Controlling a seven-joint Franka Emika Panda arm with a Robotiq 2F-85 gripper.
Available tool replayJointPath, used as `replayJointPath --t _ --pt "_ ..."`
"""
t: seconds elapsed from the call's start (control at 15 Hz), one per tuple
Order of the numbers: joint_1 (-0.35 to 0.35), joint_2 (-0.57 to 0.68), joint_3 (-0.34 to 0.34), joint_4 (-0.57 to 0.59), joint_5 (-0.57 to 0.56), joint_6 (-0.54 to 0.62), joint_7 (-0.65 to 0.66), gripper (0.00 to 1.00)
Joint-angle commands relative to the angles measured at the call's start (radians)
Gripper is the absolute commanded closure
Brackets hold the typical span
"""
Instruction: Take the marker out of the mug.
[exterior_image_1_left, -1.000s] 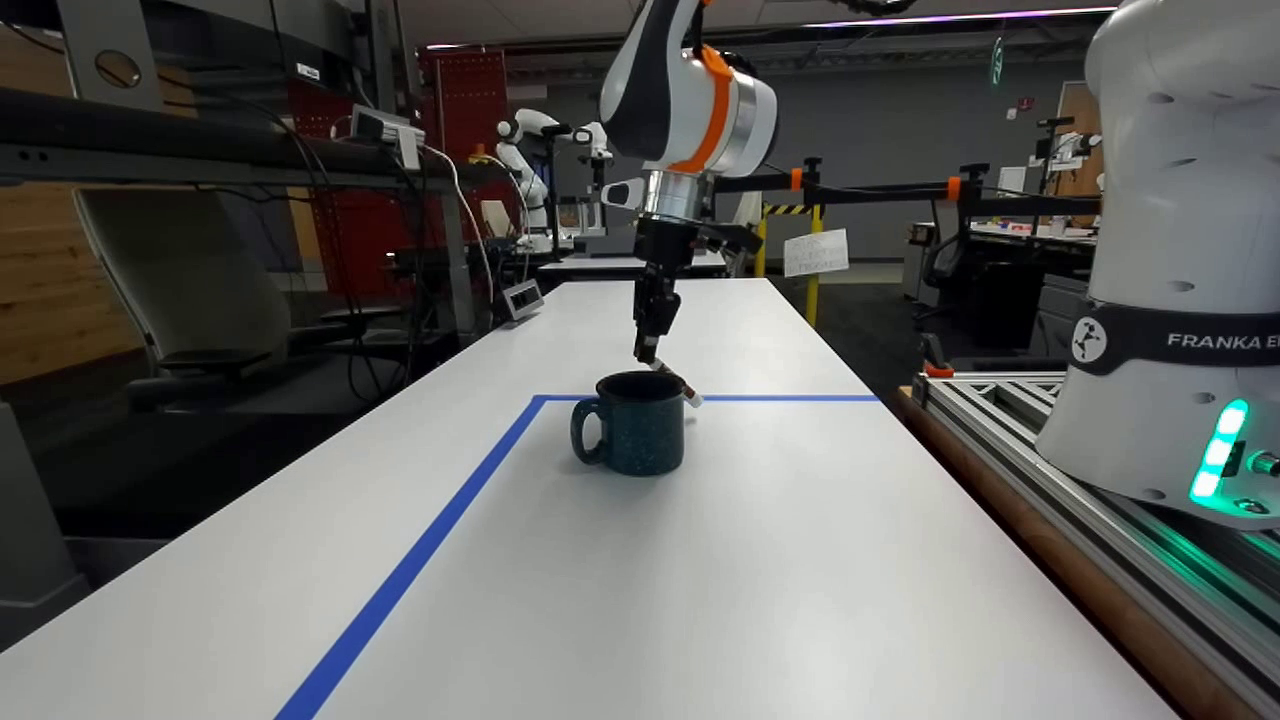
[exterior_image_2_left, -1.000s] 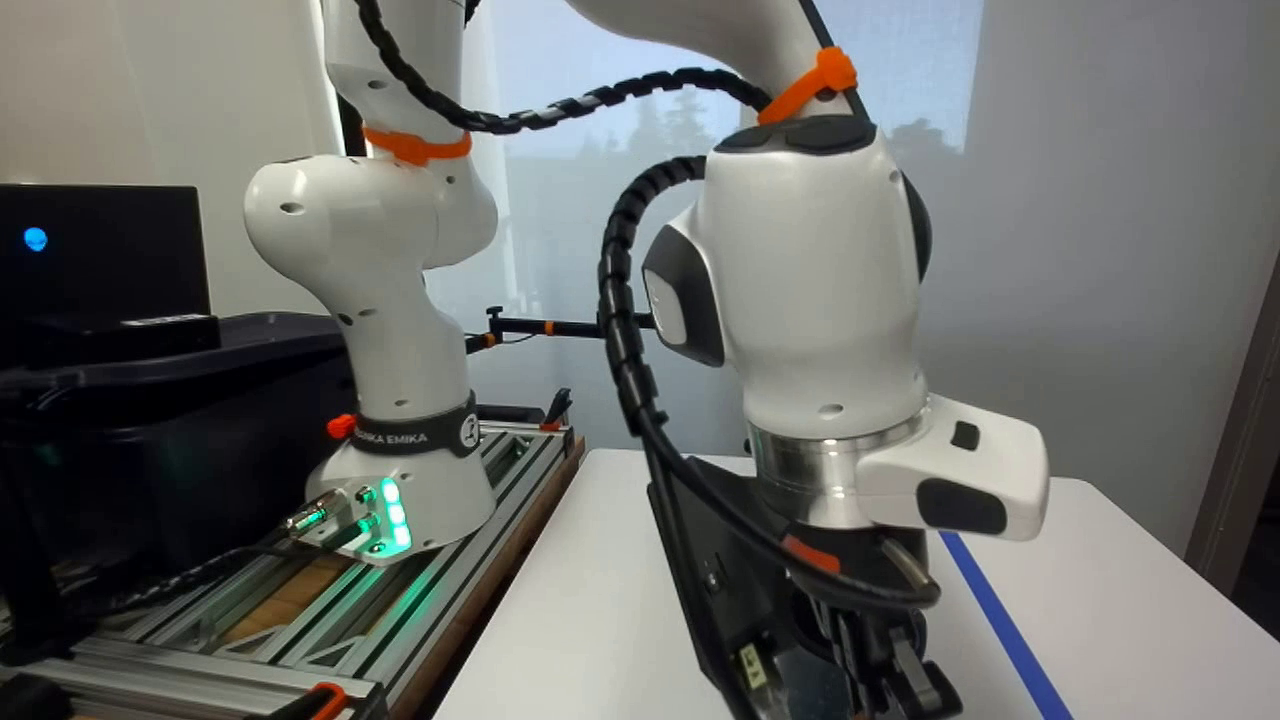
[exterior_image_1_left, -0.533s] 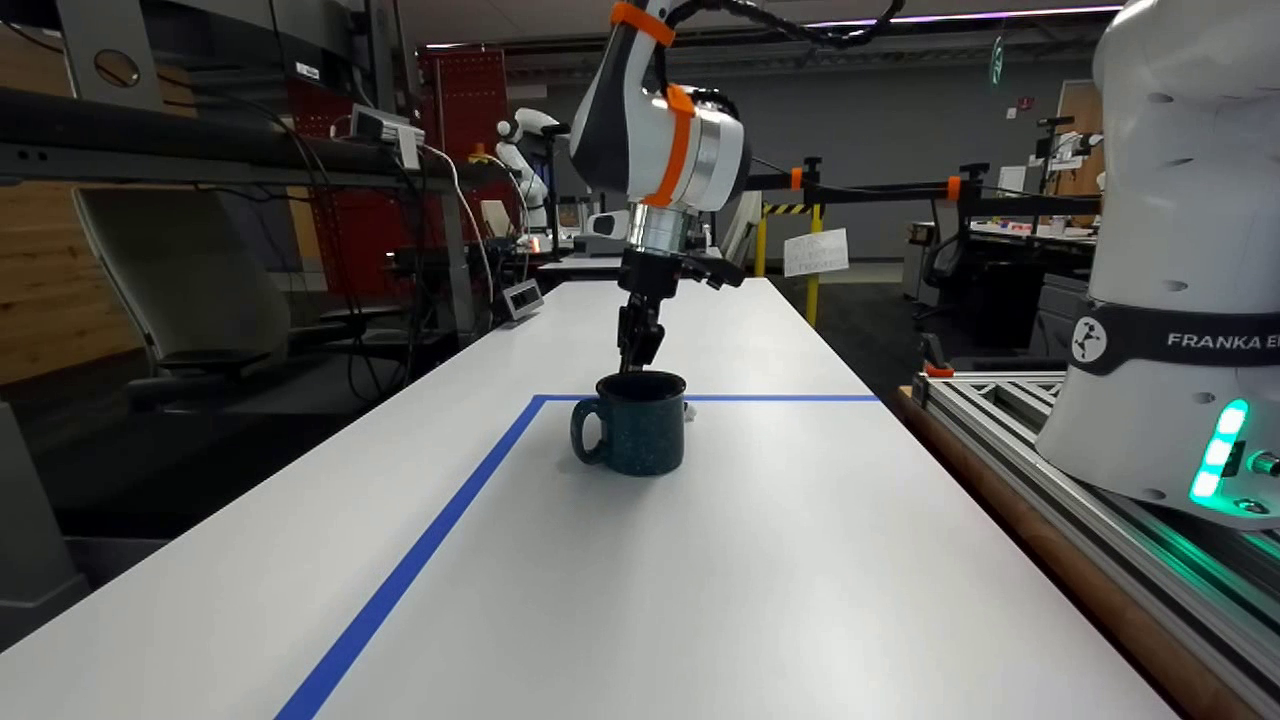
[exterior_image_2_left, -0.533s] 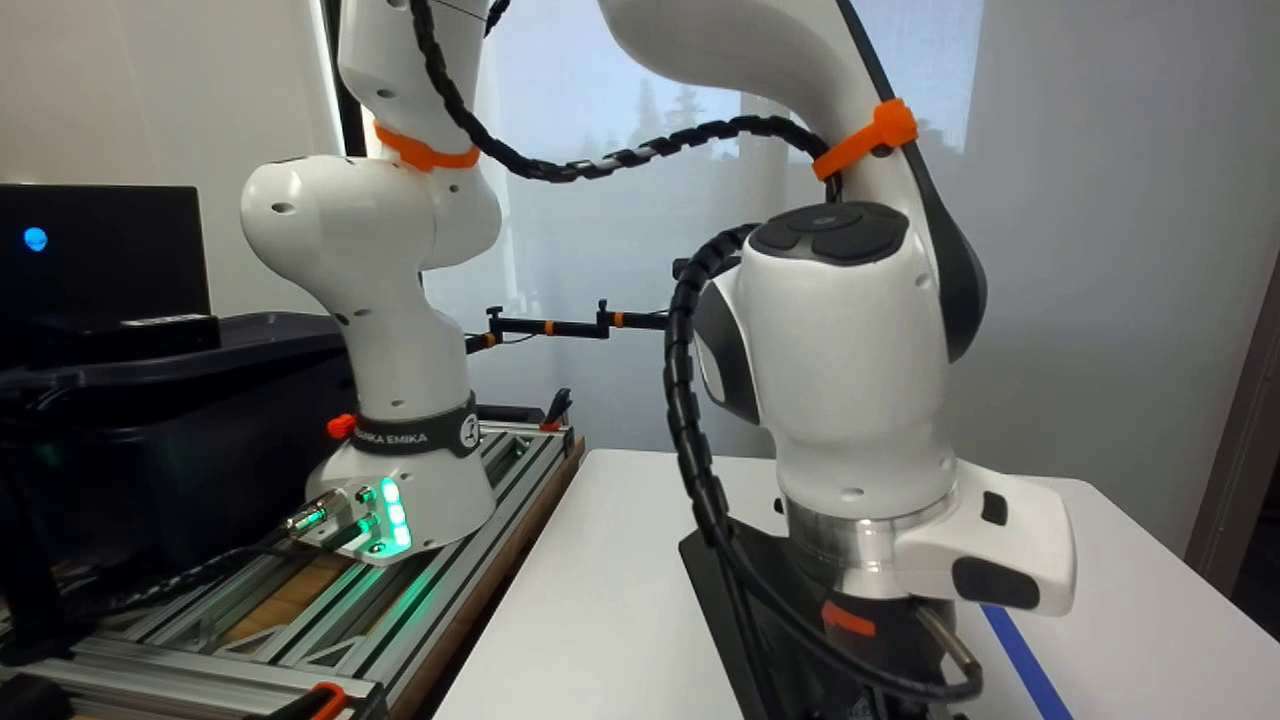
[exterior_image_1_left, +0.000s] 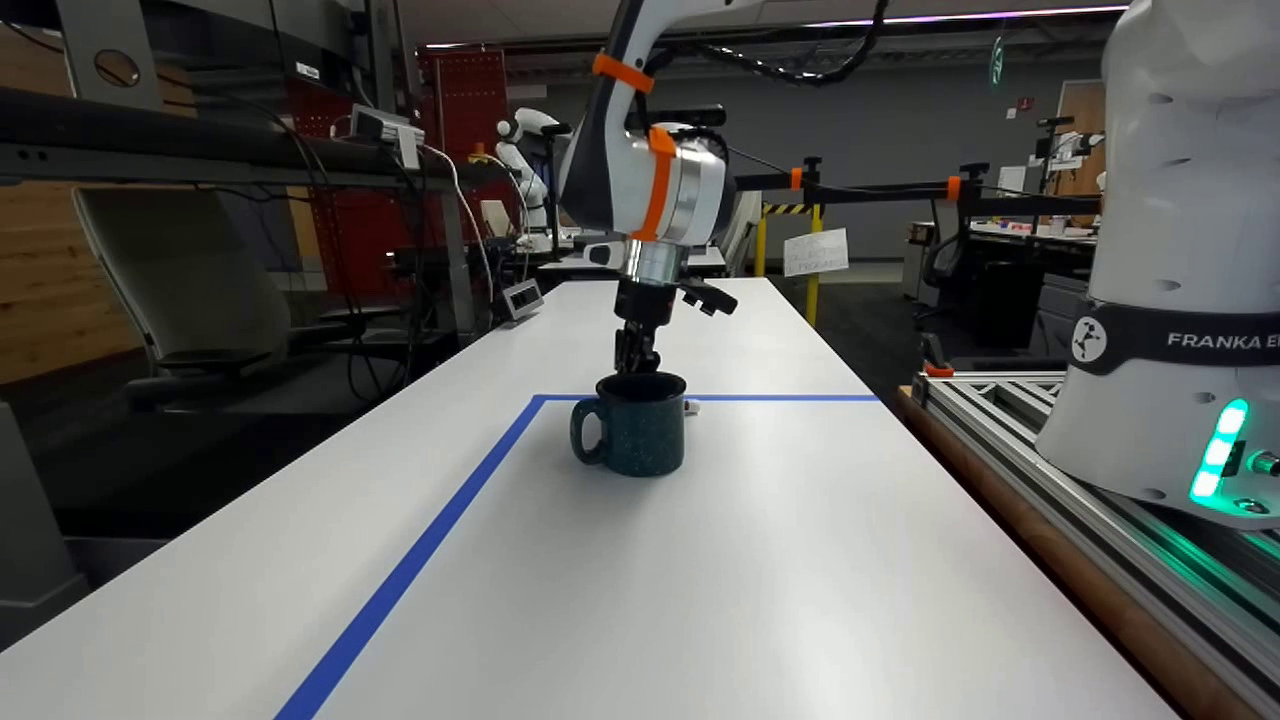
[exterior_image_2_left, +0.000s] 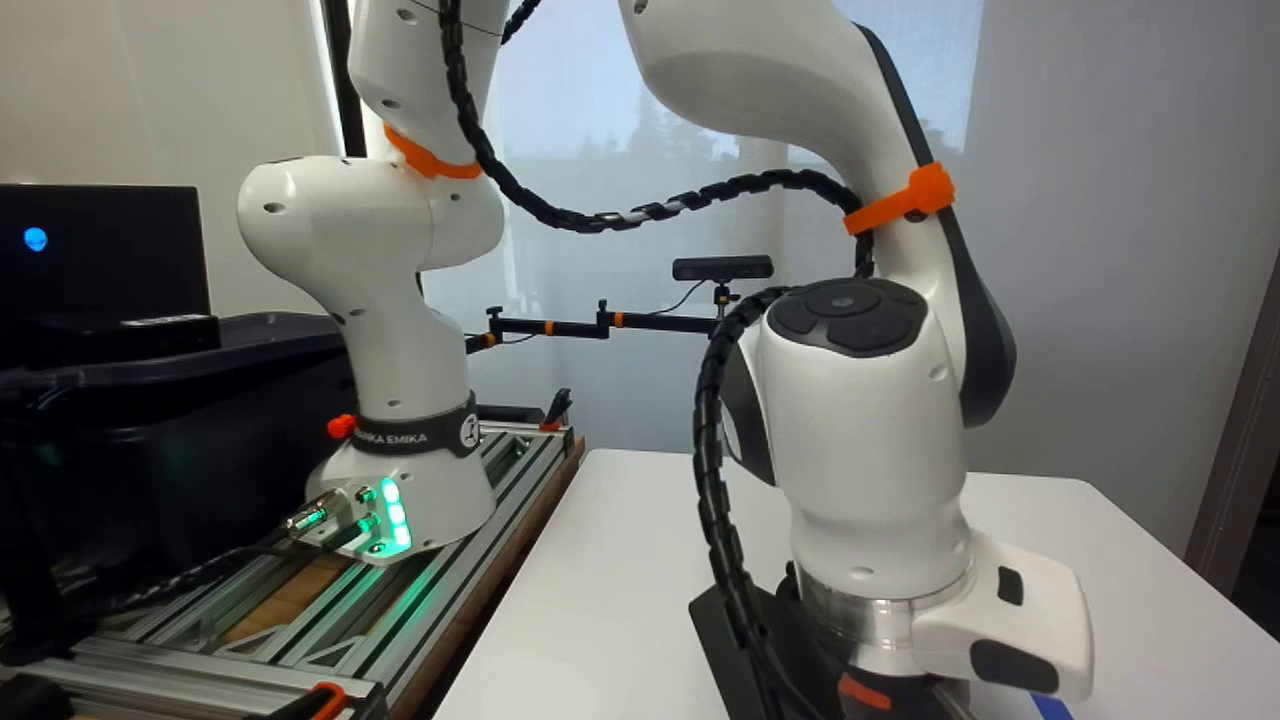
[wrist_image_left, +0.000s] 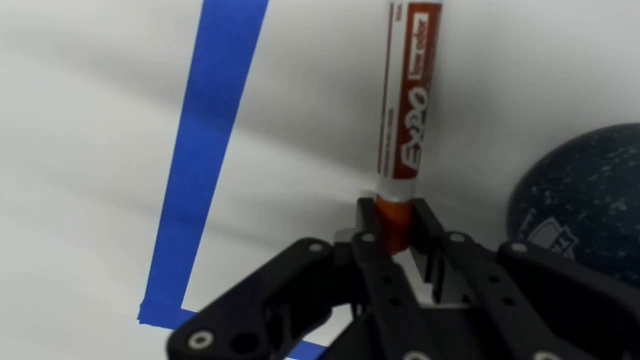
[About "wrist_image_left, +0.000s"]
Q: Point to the orange Expo dry-erase marker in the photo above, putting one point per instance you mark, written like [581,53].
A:
[411,100]

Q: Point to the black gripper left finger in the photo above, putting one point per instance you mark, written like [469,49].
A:
[292,301]

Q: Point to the dark blue speckled mug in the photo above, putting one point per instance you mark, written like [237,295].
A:
[592,201]

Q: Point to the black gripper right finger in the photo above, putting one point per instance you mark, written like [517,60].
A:
[532,307]

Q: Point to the blue tape strip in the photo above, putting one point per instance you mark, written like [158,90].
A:
[200,166]

